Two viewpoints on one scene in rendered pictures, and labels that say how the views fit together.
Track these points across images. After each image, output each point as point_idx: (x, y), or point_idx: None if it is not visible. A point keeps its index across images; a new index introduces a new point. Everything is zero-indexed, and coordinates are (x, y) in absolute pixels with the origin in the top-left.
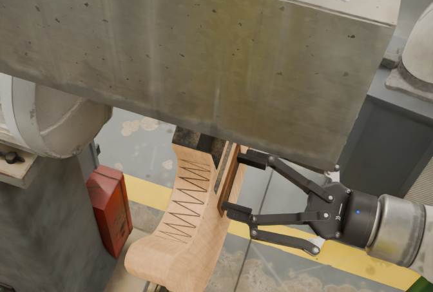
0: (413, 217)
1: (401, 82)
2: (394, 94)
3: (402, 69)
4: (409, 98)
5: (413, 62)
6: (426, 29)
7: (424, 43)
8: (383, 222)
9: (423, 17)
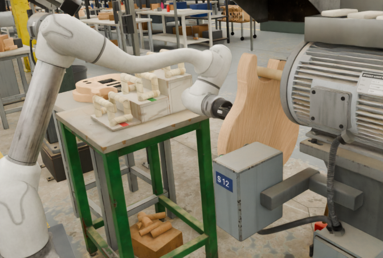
0: (212, 94)
1: (51, 253)
2: (62, 254)
3: (43, 251)
4: (58, 249)
5: (44, 234)
6: (35, 211)
7: (40, 216)
8: (221, 97)
9: (21, 217)
